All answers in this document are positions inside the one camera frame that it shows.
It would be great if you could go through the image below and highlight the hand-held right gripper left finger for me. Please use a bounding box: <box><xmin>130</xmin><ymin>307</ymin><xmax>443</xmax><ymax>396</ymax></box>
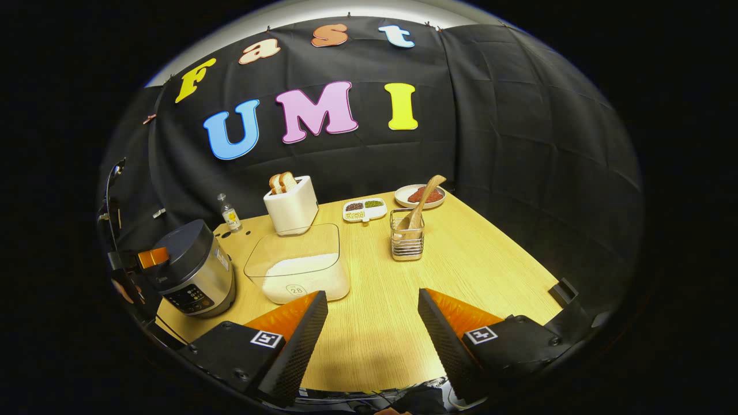
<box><xmin>182</xmin><ymin>290</ymin><xmax>329</xmax><ymax>409</ymax></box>

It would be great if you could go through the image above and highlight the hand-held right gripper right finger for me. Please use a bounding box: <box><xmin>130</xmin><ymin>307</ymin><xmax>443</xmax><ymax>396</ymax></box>
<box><xmin>417</xmin><ymin>288</ymin><xmax>563</xmax><ymax>404</ymax></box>

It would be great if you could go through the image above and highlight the dark grey rice cooker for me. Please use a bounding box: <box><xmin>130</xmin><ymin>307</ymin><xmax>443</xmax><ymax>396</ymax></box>
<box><xmin>151</xmin><ymin>219</ymin><xmax>237</xmax><ymax>319</ymax></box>

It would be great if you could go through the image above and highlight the clear plastic rice box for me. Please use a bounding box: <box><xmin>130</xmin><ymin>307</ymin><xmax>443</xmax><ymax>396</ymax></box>
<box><xmin>243</xmin><ymin>223</ymin><xmax>351</xmax><ymax>305</ymax></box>

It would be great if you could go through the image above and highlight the metal wire chopstick holder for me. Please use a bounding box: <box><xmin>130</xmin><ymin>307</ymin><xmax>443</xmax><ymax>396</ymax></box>
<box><xmin>389</xmin><ymin>208</ymin><xmax>426</xmax><ymax>262</ymax></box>

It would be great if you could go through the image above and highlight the wooden spoon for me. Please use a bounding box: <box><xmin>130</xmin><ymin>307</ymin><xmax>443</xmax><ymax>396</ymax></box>
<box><xmin>397</xmin><ymin>175</ymin><xmax>447</xmax><ymax>240</ymax></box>

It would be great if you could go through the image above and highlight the small yellow label glass bottle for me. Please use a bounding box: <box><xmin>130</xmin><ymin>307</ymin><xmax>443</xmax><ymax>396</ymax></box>
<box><xmin>217</xmin><ymin>193</ymin><xmax>243</xmax><ymax>233</ymax></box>

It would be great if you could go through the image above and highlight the black clamp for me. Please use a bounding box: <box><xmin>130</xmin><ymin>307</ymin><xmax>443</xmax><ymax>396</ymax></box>
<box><xmin>548</xmin><ymin>278</ymin><xmax>580</xmax><ymax>306</ymax></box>

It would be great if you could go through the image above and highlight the white toaster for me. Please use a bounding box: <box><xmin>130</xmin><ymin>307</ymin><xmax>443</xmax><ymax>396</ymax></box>
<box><xmin>263</xmin><ymin>176</ymin><xmax>319</xmax><ymax>236</ymax></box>

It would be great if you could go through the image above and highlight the white divided bean dish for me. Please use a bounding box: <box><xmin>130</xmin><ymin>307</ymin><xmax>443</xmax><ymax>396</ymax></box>
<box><xmin>342</xmin><ymin>198</ymin><xmax>388</xmax><ymax>224</ymax></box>

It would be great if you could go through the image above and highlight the white round plate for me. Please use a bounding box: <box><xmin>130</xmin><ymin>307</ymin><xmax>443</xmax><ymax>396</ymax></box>
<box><xmin>394</xmin><ymin>184</ymin><xmax>447</xmax><ymax>209</ymax></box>

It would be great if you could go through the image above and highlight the black backdrop cloth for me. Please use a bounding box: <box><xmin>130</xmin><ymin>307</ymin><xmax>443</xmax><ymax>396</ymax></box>
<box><xmin>98</xmin><ymin>14</ymin><xmax>643</xmax><ymax>323</ymax></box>

